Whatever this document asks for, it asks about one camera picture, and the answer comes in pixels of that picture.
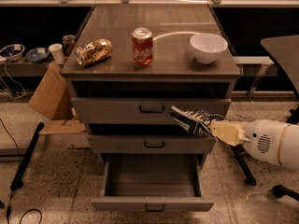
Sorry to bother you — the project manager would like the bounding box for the white cable left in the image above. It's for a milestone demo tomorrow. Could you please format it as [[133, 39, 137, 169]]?
[[0, 59, 27, 101]]

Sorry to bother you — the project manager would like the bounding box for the top grey drawer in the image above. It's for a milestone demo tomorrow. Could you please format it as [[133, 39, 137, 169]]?
[[72, 97, 231, 125]]

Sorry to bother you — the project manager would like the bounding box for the white paper cup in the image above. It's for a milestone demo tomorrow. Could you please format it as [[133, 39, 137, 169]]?
[[49, 43, 64, 63]]

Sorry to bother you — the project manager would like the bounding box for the dark round table top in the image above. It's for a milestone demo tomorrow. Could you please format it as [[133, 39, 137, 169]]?
[[261, 35, 299, 96]]

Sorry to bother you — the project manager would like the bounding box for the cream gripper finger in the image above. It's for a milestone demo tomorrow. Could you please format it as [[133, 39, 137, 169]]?
[[210, 120, 250, 147]]

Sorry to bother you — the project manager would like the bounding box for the grey drawer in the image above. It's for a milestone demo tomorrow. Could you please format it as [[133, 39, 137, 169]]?
[[92, 154, 213, 212], [72, 97, 231, 125], [88, 135, 216, 154]]

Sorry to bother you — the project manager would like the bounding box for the blue bowl right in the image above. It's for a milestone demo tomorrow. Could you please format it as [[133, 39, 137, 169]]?
[[25, 48, 50, 63]]

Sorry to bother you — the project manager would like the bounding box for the blue chip bag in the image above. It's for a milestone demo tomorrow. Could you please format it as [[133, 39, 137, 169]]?
[[170, 105, 224, 137]]

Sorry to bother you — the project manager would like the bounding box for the black caster foot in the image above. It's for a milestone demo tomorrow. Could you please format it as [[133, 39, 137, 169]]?
[[272, 185, 299, 202]]

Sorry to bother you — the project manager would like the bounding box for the white bowl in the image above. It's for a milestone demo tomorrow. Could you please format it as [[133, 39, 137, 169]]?
[[190, 33, 228, 64]]

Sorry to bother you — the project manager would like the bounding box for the brown glass jar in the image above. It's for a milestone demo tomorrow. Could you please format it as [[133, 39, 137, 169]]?
[[62, 35, 76, 56]]

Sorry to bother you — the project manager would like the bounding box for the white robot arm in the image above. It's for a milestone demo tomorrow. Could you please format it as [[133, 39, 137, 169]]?
[[210, 119, 299, 169]]

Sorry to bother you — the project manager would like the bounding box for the black pole left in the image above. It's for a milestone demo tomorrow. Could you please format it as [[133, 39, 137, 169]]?
[[10, 122, 44, 190]]

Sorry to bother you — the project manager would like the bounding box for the bottom grey drawer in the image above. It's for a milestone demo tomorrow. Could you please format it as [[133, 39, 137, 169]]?
[[92, 154, 213, 212]]

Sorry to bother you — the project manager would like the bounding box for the middle grey drawer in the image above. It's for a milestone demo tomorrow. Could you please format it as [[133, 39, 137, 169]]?
[[88, 135, 216, 154]]

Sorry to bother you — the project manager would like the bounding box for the blue bowl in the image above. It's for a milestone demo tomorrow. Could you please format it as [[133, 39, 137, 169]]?
[[25, 48, 50, 63], [0, 44, 25, 62]]

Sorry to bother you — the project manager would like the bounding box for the red soda can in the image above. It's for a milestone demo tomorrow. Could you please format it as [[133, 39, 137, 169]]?
[[132, 27, 153, 67]]

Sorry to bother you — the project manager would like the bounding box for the cardboard box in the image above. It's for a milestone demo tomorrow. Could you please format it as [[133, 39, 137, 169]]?
[[29, 62, 85, 135]]

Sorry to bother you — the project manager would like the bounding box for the grey drawer cabinet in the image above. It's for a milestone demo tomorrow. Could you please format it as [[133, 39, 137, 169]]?
[[61, 3, 242, 170]]

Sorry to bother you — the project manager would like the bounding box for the blue bowl left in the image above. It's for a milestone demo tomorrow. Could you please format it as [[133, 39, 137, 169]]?
[[0, 44, 25, 62]]

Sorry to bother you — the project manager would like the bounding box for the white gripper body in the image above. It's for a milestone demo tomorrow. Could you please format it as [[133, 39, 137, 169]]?
[[243, 119, 289, 165]]

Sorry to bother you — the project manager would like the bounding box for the black cable on floor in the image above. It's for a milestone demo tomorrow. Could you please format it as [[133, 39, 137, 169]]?
[[0, 118, 43, 224]]

